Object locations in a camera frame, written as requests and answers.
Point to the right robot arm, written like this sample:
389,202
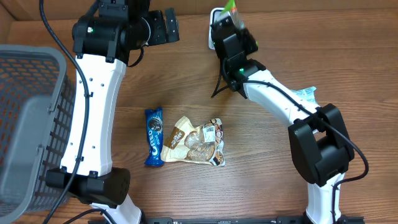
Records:
320,146

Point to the white barcode scanner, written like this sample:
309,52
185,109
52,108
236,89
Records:
214,14

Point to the blue oreo cookie pack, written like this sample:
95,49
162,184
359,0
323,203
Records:
154,131

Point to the green haribo gummy bag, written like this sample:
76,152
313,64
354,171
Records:
230,14

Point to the grey plastic mesh basket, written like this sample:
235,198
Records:
37,100

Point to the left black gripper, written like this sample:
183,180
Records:
157,19

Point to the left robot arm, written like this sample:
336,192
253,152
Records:
103,39

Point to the brown cookie snack bag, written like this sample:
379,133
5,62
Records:
200,145

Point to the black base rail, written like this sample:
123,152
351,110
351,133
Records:
279,220

